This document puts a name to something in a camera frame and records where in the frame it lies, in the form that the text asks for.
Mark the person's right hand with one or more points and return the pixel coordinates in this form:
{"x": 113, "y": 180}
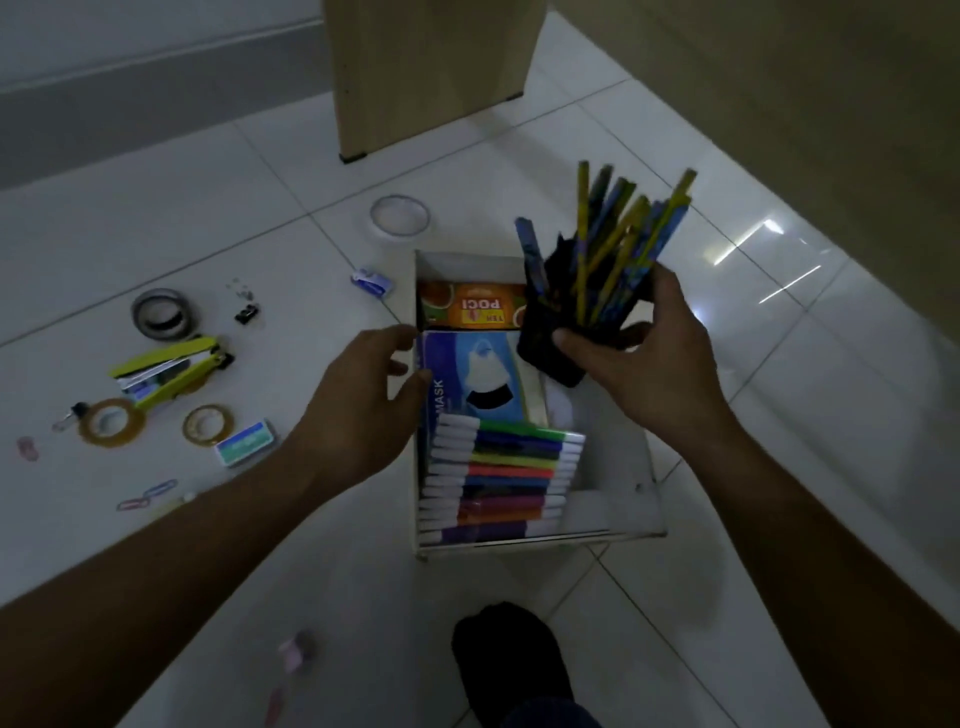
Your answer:
{"x": 664, "y": 375}

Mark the person's left hand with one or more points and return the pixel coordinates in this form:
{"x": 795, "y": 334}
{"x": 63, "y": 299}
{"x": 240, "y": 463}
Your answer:
{"x": 352, "y": 420}

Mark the person's right thumb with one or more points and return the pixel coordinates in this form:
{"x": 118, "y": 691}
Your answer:
{"x": 577, "y": 346}

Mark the person's left thumb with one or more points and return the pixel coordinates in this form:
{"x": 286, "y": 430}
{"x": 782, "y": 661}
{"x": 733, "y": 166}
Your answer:
{"x": 418, "y": 397}

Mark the person's left middle finger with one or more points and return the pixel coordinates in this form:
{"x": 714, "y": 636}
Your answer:
{"x": 399, "y": 367}

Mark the black pencil holder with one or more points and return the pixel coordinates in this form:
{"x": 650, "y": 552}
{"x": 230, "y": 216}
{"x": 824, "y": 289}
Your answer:
{"x": 544, "y": 337}

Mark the white cardboard box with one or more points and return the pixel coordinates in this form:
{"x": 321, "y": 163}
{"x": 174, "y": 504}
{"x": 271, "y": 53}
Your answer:
{"x": 622, "y": 465}

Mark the person's right forearm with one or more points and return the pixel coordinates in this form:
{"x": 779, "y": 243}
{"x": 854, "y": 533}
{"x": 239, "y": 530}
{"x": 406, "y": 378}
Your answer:
{"x": 825, "y": 592}

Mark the person's left forearm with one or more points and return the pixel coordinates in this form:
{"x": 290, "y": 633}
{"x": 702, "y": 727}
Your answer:
{"x": 150, "y": 592}

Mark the blue face mask box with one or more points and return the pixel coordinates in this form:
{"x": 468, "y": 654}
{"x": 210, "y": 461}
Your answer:
{"x": 480, "y": 375}

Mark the small blue white box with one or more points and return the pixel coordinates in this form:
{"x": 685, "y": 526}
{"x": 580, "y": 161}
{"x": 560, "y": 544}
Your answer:
{"x": 373, "y": 282}

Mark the orange tea box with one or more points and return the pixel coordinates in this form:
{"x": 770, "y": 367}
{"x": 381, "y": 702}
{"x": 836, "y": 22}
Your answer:
{"x": 469, "y": 306}

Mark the bunch of colourful pencils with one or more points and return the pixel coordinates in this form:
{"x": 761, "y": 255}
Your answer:
{"x": 611, "y": 240}

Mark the pack of colour markers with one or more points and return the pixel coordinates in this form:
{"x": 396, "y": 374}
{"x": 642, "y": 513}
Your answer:
{"x": 499, "y": 480}

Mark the clear tape roll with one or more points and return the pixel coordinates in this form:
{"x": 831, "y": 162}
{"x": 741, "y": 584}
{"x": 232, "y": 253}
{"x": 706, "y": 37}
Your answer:
{"x": 375, "y": 217}

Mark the black binder clip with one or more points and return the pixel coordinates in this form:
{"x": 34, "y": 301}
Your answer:
{"x": 247, "y": 314}

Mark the green blue staples box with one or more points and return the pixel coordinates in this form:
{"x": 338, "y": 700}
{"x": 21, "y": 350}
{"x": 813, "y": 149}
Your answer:
{"x": 245, "y": 444}

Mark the small silver clips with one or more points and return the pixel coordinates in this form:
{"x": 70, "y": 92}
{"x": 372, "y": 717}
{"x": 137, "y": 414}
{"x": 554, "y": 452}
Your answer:
{"x": 241, "y": 289}

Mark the small brown tape roll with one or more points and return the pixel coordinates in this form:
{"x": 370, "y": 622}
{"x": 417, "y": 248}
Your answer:
{"x": 191, "y": 427}

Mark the yellow stapler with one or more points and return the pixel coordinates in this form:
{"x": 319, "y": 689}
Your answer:
{"x": 169, "y": 371}

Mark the grey tape roll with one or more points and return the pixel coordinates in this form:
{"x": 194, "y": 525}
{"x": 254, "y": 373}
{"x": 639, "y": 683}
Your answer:
{"x": 142, "y": 315}

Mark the blue paper clip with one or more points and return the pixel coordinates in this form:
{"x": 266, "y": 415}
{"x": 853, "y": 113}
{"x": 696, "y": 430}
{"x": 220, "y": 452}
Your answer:
{"x": 160, "y": 488}

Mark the person's black sock foot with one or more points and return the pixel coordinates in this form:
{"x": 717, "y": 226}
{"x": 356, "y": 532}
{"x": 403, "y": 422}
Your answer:
{"x": 510, "y": 660}

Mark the small pink eraser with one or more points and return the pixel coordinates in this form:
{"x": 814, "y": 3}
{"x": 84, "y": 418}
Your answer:
{"x": 295, "y": 652}

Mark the red paper clip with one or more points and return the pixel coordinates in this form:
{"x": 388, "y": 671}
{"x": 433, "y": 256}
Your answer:
{"x": 133, "y": 504}

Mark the wooden furniture panel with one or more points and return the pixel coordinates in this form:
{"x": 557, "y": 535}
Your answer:
{"x": 427, "y": 67}

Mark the large brown tape roll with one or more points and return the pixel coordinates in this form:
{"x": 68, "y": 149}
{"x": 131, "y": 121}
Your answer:
{"x": 90, "y": 427}

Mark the small black silver clip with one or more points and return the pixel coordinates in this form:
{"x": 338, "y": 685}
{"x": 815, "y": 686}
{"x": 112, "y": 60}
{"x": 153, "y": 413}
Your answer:
{"x": 71, "y": 416}

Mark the pink pen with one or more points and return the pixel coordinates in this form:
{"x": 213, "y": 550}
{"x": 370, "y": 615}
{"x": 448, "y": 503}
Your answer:
{"x": 274, "y": 705}

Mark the person's blue trouser leg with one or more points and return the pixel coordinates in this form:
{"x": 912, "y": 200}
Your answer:
{"x": 551, "y": 714}

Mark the pink paper clip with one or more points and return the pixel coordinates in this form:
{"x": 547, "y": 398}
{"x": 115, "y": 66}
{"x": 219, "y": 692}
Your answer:
{"x": 28, "y": 448}

